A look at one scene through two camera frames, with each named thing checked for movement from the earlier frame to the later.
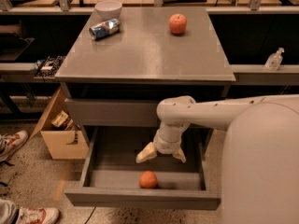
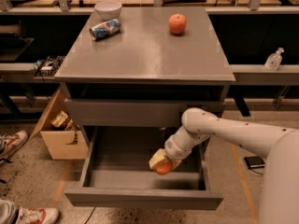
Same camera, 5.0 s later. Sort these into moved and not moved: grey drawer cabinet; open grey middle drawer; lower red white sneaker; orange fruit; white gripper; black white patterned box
Moved: orange fruit; white gripper
Not moved: lower red white sneaker; black white patterned box; open grey middle drawer; grey drawer cabinet
